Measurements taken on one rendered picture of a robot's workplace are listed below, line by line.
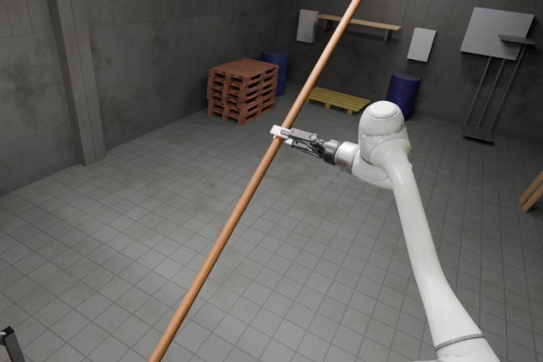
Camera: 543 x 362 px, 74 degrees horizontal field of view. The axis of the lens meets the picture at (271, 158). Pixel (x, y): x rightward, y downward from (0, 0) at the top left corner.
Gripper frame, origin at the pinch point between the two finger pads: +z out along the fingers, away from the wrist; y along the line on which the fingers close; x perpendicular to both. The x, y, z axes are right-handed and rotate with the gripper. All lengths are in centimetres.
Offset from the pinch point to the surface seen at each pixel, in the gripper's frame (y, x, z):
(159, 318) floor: 163, -109, 101
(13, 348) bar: 40, -121, 86
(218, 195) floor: 264, 8, 174
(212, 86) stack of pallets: 339, 180, 339
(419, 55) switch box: 479, 438, 77
